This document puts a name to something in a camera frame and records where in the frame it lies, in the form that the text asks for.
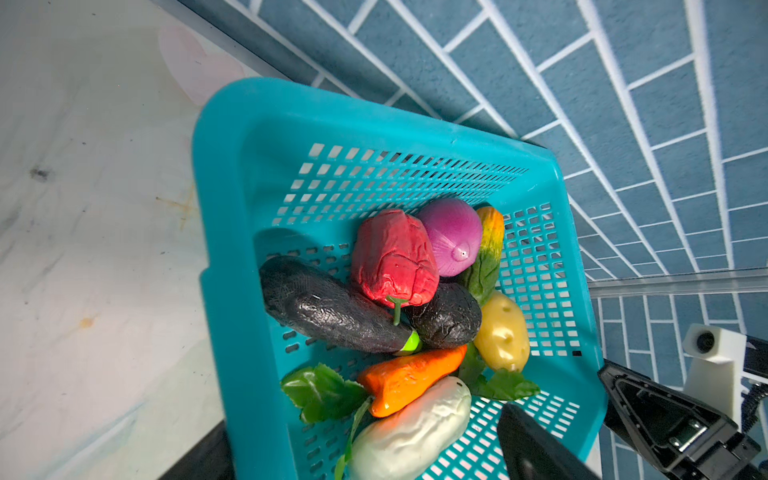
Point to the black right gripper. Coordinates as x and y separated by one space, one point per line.
677 434

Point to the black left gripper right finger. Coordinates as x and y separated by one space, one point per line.
532 453

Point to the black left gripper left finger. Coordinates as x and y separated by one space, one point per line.
209 459

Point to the yellow toy potato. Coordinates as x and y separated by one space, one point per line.
503 340

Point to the white toy radish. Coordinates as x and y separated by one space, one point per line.
405 444

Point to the green toy lettuce leaf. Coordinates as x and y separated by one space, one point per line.
321 394

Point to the dark toy avocado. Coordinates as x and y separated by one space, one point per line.
451 319

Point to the orange toy carrot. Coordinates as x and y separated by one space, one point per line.
396 383

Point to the toy corn cob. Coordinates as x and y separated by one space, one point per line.
481 277

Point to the black toy eggplant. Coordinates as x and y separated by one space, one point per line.
312 302

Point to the purple toy onion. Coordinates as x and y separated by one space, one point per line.
455 232

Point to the red toy pepper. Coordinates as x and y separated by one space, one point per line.
393 262

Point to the teal plastic basket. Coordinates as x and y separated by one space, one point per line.
285 169

